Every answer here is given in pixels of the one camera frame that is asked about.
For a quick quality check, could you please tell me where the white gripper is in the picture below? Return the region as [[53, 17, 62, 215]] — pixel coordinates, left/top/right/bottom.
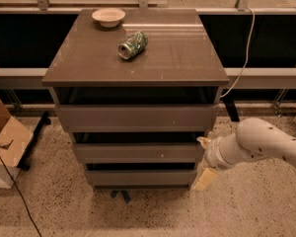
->
[[192, 136, 234, 191]]

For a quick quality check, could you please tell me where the grey drawer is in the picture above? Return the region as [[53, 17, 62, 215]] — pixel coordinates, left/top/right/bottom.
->
[[73, 143, 204, 163], [55, 105, 218, 132], [85, 171, 196, 186]]

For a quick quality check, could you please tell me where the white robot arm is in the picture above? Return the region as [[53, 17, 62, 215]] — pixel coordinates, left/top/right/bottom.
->
[[191, 118, 296, 191]]

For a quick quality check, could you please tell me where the grey top drawer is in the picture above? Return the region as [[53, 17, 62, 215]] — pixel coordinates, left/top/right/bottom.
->
[[55, 105, 218, 132]]

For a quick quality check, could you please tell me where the grey drawer cabinet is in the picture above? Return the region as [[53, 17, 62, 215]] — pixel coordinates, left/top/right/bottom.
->
[[42, 9, 228, 190]]

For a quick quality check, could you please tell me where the grey bottom drawer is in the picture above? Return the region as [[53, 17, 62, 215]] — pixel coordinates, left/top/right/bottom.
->
[[85, 171, 196, 186]]

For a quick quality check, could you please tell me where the open cardboard box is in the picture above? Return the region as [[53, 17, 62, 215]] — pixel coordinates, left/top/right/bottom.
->
[[0, 99, 34, 189]]

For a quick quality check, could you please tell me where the black stand leg right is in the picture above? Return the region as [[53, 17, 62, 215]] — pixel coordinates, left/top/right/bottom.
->
[[222, 92, 240, 121]]

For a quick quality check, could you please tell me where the black stand leg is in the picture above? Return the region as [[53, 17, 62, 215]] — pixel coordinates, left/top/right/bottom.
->
[[222, 92, 240, 121], [18, 112, 51, 171]]

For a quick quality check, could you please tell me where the crushed green soda can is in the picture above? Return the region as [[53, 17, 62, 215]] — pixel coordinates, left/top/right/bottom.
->
[[117, 32, 148, 60]]

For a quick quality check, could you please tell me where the white ceramic bowl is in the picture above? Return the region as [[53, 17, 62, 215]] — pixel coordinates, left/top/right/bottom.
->
[[92, 8, 125, 28]]

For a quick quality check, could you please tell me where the black stand leg left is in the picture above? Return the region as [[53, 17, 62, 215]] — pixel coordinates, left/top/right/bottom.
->
[[18, 112, 51, 171]]

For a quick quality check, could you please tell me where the white cable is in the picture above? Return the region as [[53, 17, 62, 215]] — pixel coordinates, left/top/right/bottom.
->
[[219, 7, 257, 100]]

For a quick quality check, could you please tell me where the black cable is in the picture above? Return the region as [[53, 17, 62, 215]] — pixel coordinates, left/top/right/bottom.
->
[[0, 141, 42, 237]]

